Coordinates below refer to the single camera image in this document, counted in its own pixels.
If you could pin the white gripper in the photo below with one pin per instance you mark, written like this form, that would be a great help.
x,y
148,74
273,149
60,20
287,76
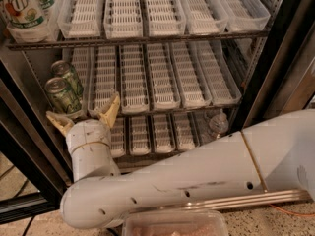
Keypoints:
x,y
86,133

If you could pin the green soda can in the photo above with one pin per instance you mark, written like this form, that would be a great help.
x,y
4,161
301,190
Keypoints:
x,y
62,96
67,71

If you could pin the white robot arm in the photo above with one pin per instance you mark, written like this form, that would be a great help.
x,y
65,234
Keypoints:
x,y
274,155

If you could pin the bottom shelf tray one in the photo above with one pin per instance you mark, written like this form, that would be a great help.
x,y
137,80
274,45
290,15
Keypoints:
x,y
118,138

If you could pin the shelf tray one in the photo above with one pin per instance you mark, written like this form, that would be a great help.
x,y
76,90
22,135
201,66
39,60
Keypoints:
x,y
118,138
103,78
80,18

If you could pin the middle shelf tray two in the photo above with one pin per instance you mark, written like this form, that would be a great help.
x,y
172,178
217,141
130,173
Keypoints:
x,y
134,91

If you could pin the shelf tray two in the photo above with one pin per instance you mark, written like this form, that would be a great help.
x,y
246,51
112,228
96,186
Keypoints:
x,y
134,91
123,19
139,136

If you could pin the middle shelf tray one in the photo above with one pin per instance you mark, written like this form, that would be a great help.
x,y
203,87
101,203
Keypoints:
x,y
103,78

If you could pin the bottom shelf tray two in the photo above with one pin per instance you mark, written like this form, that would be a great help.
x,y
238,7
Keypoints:
x,y
139,136

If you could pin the open fridge door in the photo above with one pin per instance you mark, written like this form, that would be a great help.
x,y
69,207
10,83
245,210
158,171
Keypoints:
x,y
36,151

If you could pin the bottom shelf tray three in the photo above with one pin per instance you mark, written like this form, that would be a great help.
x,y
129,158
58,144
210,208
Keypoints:
x,y
162,133

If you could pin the shelf tray three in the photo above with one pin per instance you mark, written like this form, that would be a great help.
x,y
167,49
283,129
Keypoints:
x,y
165,17
164,88
162,133

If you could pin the middle shelf tray three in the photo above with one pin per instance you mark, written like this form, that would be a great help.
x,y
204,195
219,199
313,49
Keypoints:
x,y
164,88

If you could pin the bottom shelf tray four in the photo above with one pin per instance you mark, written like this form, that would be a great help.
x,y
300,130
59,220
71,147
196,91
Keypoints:
x,y
185,132

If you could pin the shelf tray four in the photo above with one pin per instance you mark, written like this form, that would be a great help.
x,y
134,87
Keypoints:
x,y
204,17
189,79
185,132

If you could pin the top shelf tray one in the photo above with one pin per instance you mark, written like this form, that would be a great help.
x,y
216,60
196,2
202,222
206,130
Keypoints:
x,y
80,18

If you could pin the top shelf tray two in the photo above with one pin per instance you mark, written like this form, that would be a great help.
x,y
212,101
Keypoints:
x,y
123,19

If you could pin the middle shelf tray four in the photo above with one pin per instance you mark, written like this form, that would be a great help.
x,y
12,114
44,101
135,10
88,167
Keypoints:
x,y
189,79

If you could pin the stainless steel fridge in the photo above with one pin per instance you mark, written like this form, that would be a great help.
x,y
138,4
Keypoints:
x,y
274,74

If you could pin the top shelf tray three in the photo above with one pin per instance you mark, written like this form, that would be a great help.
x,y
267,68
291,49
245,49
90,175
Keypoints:
x,y
165,17

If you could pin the middle shelf tray five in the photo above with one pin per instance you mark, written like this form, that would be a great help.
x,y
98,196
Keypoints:
x,y
220,81

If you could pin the shelf tray five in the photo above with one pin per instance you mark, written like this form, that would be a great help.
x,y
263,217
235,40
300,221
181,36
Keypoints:
x,y
245,15
220,81

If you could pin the top shelf tray four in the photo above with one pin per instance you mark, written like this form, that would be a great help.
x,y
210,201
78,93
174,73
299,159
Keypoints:
x,y
204,17

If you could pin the top shelf tray five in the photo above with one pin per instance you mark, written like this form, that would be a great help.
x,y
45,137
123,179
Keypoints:
x,y
245,15

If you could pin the clear plastic food container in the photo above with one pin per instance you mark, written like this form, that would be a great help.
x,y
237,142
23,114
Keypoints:
x,y
175,223

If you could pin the clear water bottle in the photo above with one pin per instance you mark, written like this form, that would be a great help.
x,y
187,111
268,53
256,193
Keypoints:
x,y
214,125

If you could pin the middle wire shelf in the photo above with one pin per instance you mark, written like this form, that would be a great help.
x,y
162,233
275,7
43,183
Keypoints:
x,y
76,117

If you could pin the wire shelf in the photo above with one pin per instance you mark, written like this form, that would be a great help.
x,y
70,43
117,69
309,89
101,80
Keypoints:
x,y
76,117
101,41

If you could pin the top wire shelf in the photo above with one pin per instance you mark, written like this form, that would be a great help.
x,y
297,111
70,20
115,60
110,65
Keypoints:
x,y
101,41

